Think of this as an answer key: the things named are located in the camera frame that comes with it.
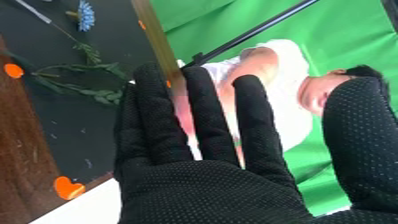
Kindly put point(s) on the blue flower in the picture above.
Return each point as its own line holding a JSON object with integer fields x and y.
{"x": 86, "y": 16}

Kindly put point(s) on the person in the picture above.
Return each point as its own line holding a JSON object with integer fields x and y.
{"x": 285, "y": 100}

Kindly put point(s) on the black pole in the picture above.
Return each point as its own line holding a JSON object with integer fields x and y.
{"x": 254, "y": 30}

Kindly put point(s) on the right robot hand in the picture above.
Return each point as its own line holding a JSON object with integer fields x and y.
{"x": 206, "y": 193}

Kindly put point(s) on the dark mat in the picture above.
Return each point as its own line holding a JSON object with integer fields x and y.
{"x": 77, "y": 133}

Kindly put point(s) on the white sheet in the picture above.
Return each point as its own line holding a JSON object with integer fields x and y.
{"x": 82, "y": 208}

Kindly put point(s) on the green sprig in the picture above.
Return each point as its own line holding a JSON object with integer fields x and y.
{"x": 89, "y": 53}
{"x": 89, "y": 93}

